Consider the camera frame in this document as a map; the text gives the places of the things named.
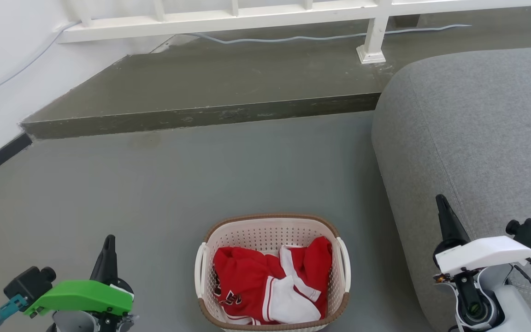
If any thin white wall cable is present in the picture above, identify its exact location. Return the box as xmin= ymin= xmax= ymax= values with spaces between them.
xmin=0 ymin=22 xmax=80 ymax=110

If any white railing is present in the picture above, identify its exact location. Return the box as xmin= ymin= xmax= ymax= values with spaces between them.
xmin=57 ymin=0 xmax=531 ymax=65

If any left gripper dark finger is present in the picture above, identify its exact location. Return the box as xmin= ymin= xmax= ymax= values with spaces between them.
xmin=89 ymin=235 xmax=119 ymax=285

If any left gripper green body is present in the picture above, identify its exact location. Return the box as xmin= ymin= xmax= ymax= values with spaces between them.
xmin=24 ymin=279 xmax=135 ymax=319

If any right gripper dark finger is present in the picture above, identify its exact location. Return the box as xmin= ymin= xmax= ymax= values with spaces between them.
xmin=434 ymin=194 xmax=471 ymax=255

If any red and white clothing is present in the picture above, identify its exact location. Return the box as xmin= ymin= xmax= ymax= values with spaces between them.
xmin=213 ymin=236 xmax=333 ymax=326

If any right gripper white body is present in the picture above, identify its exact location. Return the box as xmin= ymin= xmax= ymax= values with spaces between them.
xmin=433 ymin=236 xmax=531 ymax=283

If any grey fabric sofa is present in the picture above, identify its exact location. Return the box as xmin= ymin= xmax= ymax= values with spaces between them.
xmin=371 ymin=45 xmax=531 ymax=332

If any white plastic laundry basket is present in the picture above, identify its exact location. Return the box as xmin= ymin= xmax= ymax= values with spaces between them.
xmin=195 ymin=213 xmax=352 ymax=332

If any teal left camera plug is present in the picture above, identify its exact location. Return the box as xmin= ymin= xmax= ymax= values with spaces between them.
xmin=0 ymin=295 xmax=29 ymax=329

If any raised dark concrete step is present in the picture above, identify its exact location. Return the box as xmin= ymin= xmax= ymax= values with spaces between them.
xmin=20 ymin=12 xmax=531 ymax=140

